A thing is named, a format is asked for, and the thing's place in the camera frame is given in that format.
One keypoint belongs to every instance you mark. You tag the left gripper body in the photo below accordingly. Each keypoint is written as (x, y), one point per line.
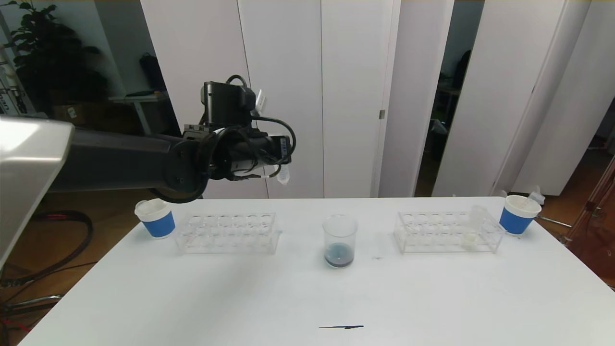
(283, 149)

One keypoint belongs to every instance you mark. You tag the test tube with red pigment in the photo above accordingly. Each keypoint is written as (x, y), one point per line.
(528, 204)
(284, 174)

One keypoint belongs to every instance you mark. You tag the test tube with white pigment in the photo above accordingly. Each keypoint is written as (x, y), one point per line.
(470, 239)

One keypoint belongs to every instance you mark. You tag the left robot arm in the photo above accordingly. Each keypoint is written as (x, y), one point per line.
(120, 158)

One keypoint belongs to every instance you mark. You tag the clear plastic test tube rack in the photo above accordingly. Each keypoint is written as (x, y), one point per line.
(444, 235)
(230, 238)

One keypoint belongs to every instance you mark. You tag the clear glass beaker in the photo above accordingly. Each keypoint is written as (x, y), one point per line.
(340, 257)

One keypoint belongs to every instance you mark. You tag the blue and white paper cup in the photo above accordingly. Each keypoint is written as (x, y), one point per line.
(514, 222)
(161, 226)

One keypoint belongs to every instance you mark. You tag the white background desk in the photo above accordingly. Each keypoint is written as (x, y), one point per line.
(141, 98)

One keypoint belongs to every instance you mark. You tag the black bag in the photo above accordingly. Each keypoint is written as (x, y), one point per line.
(153, 72)

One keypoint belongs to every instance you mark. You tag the brown cardboard box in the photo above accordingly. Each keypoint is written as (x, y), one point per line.
(84, 113)

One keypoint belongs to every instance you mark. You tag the dark green potted plant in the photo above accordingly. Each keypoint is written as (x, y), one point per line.
(53, 62)

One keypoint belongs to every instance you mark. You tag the thin metal floor rod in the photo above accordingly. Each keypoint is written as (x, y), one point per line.
(552, 222)

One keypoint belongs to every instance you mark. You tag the metal stand leg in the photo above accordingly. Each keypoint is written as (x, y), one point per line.
(38, 302)

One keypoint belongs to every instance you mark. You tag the brown metal tripod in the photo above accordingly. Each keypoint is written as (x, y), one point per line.
(596, 226)

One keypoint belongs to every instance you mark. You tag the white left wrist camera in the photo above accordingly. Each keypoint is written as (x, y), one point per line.
(260, 100)

